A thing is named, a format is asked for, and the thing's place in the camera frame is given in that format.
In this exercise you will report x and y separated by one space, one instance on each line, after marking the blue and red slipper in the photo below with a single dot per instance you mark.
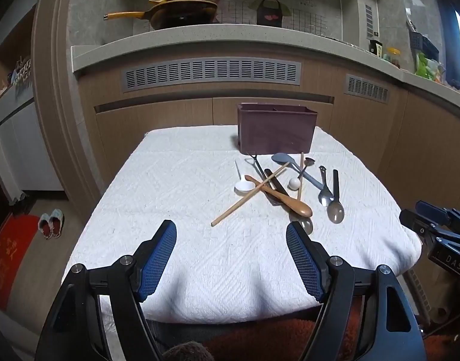
45 227

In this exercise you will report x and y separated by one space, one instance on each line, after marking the white cabinet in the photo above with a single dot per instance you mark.
27 150

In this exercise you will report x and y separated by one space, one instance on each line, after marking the wooden chopstick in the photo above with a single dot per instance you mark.
299 192
237 207

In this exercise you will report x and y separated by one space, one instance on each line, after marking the brown plastic utensil holder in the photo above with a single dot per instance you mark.
275 131

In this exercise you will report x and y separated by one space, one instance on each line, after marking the green bag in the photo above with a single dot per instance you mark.
426 67

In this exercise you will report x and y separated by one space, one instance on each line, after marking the red floor mat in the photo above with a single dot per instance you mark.
8 255

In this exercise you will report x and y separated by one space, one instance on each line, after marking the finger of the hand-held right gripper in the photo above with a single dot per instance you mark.
433 208
418 222

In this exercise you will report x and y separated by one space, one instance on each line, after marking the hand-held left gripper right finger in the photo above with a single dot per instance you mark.
305 259

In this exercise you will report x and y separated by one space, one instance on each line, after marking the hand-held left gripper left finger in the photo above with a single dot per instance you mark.
158 259

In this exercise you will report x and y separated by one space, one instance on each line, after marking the clutter on shelf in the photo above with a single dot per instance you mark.
21 71

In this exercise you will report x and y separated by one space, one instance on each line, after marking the white textured cloth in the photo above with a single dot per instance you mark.
170 195

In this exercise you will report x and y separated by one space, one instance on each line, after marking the small white round object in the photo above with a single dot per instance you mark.
294 184

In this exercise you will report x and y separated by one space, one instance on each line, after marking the grey kitchen counter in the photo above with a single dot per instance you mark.
215 39

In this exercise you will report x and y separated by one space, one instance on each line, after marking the short grey vent grille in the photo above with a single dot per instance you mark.
367 88

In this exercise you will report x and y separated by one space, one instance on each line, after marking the small yellow pan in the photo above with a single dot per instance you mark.
166 0

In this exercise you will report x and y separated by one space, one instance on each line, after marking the small dark metal spoon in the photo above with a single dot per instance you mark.
309 163

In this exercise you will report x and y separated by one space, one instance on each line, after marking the wooden spoon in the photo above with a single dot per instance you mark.
299 207

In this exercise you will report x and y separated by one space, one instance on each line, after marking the pair of slippers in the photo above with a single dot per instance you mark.
57 222

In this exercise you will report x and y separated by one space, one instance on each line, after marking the yellow-lidded jar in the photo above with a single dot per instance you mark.
393 57

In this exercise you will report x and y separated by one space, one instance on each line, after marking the yellow frying pan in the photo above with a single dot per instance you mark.
185 13

